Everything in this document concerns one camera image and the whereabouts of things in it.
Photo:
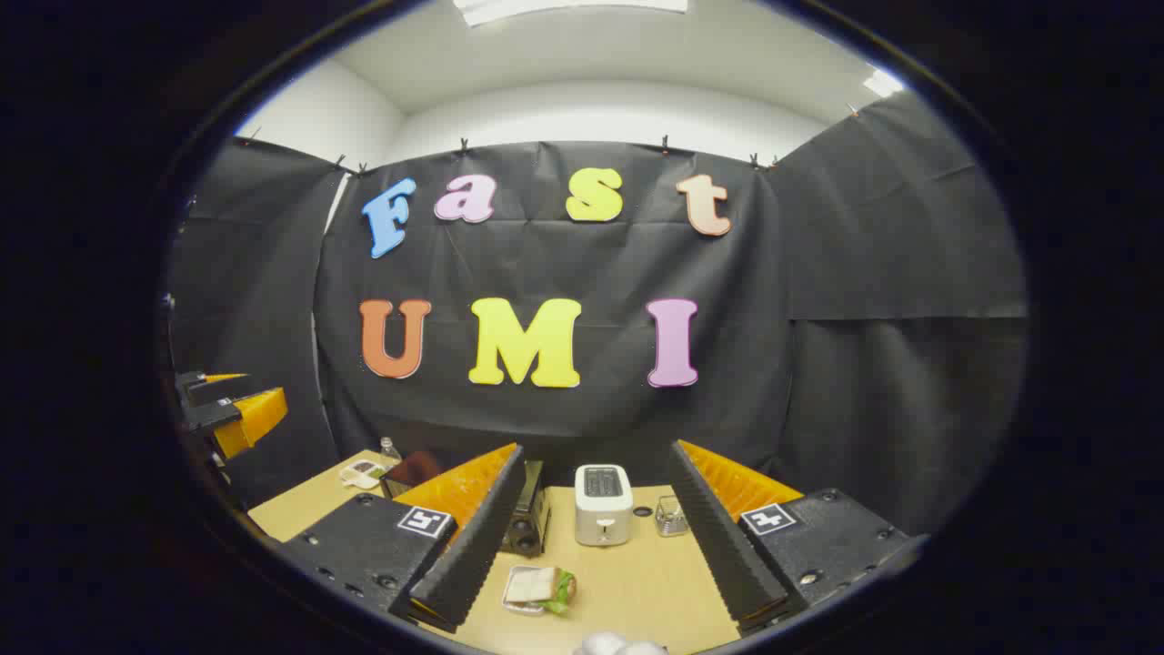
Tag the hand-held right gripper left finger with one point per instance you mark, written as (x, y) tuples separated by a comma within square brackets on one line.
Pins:
[(473, 537)]

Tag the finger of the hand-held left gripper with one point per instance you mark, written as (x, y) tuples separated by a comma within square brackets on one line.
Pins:
[(211, 414), (193, 382)]

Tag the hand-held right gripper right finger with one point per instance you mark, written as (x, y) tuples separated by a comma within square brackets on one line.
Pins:
[(718, 537)]

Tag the black electric oven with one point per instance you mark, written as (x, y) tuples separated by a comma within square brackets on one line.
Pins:
[(526, 518)]

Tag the lettuce sandwich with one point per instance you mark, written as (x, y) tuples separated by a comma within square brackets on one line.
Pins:
[(536, 584)]

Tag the white toaster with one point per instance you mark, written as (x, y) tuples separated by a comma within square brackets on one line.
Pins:
[(602, 514)]

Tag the clear water bottle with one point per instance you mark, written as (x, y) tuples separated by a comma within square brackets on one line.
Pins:
[(390, 449)]

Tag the white divided snack plate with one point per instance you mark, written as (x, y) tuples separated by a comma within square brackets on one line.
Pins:
[(362, 473)]

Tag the black backdrop cloth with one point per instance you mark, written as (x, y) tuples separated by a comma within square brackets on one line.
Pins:
[(564, 264)]

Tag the ceiling light panel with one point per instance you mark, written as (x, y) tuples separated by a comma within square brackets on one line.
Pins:
[(882, 84), (564, 7)]

